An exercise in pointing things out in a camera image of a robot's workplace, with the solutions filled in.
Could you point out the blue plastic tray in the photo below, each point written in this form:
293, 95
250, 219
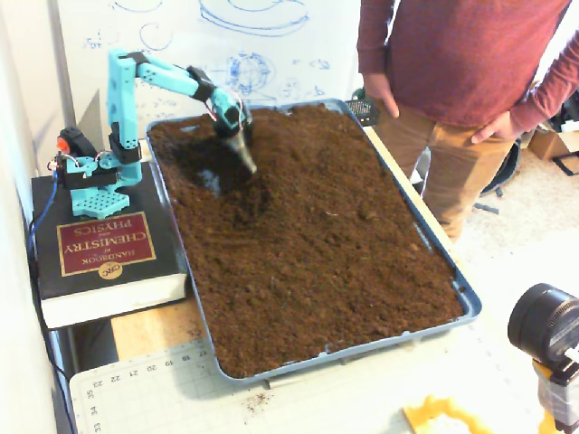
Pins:
474, 309

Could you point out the person's left forearm red sleeve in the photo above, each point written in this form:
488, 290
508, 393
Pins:
547, 90

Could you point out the person's right forearm red sleeve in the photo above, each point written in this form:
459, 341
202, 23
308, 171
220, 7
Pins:
372, 40

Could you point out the black chemistry physics handbook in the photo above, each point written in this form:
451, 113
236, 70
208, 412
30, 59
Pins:
135, 276

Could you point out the black perforated basket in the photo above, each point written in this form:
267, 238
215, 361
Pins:
362, 110

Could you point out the black office chair base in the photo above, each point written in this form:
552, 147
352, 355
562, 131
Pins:
509, 172

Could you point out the yellow plastic part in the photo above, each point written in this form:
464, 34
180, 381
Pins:
420, 413

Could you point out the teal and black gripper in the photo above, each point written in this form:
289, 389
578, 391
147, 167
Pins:
241, 146

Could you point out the brown soil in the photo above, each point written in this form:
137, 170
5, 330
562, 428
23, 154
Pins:
316, 248

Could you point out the person in red sweater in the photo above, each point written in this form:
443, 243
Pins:
461, 59

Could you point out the person's left hand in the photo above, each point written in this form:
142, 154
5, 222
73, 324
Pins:
495, 129

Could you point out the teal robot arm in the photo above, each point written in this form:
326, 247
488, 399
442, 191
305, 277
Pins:
122, 113

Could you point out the cardboard box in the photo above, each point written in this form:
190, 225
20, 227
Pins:
549, 144

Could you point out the whiteboard with blue drawings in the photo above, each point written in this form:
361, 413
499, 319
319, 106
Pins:
271, 45

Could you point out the yellow and grey camera stand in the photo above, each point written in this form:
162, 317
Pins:
558, 398

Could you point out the black camera lens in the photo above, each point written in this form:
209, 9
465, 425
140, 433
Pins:
538, 321

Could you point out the pale green cutting mat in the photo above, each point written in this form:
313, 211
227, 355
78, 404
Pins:
158, 407

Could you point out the person's right hand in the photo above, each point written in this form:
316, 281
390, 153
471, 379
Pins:
380, 88

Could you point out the black bag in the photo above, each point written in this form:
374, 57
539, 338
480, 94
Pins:
567, 113

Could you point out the black and orange clamp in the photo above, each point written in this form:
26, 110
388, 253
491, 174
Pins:
77, 140

